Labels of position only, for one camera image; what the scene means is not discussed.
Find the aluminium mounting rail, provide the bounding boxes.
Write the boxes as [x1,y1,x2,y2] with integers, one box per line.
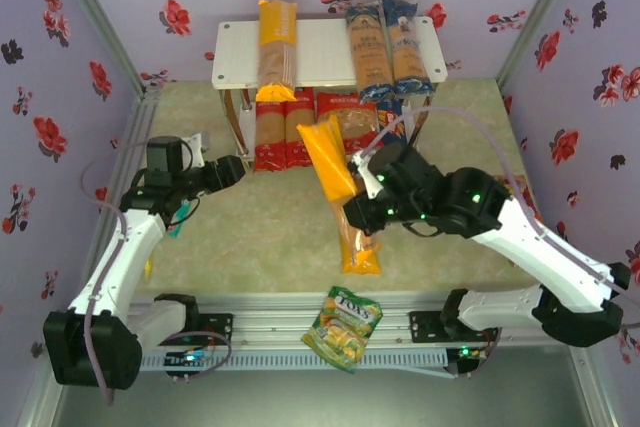
[48,291,597,351]

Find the small circuit board green light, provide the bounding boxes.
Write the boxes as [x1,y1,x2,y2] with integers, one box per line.
[163,349,217,384]
[446,345,490,381]

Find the teal red candy bag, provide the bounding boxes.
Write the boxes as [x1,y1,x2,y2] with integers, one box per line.
[166,198,195,239]

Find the red spaghetti bag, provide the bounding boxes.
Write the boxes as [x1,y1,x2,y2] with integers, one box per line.
[283,87,320,171]
[253,96,289,174]

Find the white two-tier shelf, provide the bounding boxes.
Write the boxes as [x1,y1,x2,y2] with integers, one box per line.
[209,15,447,171]

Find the yellow spaghetti bag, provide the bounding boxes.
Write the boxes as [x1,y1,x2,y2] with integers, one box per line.
[254,0,301,104]
[296,114,385,277]

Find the blue spaghetti bag white print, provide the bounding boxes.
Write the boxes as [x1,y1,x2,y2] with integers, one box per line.
[382,0,435,97]

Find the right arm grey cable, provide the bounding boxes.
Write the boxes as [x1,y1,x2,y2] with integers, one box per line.
[362,105,640,379]

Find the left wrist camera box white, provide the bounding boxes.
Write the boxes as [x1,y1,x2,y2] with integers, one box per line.
[180,132,210,169]

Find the aluminium side rail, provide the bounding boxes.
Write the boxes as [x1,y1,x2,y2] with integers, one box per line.
[74,85,162,311]

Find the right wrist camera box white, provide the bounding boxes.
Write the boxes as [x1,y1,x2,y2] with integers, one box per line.
[351,152,385,199]

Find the blue spaghetti bag gold print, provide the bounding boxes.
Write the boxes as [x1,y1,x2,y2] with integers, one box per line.
[344,0,396,102]

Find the blue Barilla pasta box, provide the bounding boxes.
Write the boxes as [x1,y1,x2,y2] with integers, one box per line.
[375,96,416,148]

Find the left arm grey cable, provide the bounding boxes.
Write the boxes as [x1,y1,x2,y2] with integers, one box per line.
[79,139,235,407]

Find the aluminium corner post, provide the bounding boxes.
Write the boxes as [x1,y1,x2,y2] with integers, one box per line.
[47,0,151,96]
[496,0,585,91]

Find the red macaroni bag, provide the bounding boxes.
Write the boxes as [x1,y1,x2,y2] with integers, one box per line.
[316,90,381,156]

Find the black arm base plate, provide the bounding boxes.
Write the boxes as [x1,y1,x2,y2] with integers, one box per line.
[149,312,235,347]
[408,310,501,345]

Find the aluminium frame bar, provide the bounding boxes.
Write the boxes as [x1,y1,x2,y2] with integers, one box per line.
[14,341,71,427]
[569,341,621,427]

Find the green Fox's candy bag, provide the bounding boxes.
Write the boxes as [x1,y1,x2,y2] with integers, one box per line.
[300,285,385,375]

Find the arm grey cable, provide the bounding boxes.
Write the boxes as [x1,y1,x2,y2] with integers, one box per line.
[362,105,640,379]
[79,139,235,407]

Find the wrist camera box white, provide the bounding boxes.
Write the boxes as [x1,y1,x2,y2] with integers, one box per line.
[351,152,385,199]
[180,132,210,169]

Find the red orange Fox's candy bag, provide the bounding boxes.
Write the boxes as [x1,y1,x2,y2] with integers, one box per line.
[494,174,540,221]

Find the white slotted cable duct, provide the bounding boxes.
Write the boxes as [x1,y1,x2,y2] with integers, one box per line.
[139,351,450,374]

